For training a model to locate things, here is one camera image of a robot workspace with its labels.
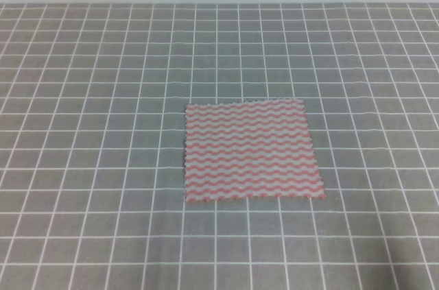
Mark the pink white wavy striped towel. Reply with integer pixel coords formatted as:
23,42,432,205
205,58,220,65
184,99,326,202

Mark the grey grid tablecloth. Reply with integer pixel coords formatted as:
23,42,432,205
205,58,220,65
1,3,438,289

